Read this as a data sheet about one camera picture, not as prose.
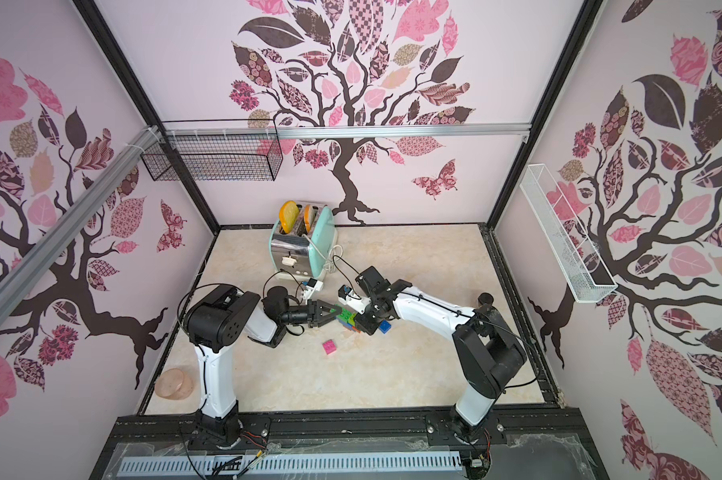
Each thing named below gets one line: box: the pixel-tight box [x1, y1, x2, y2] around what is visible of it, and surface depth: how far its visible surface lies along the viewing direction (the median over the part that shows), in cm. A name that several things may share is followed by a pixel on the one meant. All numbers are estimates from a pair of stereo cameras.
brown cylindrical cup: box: [478, 292, 494, 305], surface depth 89 cm
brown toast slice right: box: [303, 204, 319, 233], surface depth 97 cm
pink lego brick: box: [322, 339, 337, 355], surface depth 89 cm
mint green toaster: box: [269, 200, 337, 280], surface depth 97 cm
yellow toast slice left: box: [279, 200, 299, 234], surface depth 99 cm
